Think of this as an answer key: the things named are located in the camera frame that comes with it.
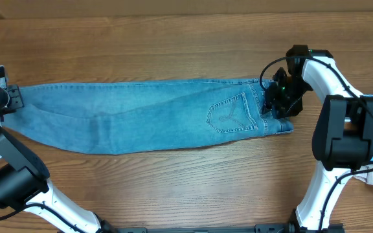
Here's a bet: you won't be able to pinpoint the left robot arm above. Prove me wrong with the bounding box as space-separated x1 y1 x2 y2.
0 65 116 232

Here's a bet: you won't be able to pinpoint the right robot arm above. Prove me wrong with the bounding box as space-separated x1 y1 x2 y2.
255 45 373 232

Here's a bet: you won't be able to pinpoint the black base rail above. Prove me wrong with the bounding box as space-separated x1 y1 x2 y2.
56 223 346 233

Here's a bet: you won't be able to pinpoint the blue denim jeans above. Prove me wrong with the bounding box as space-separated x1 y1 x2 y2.
3 78 293 155

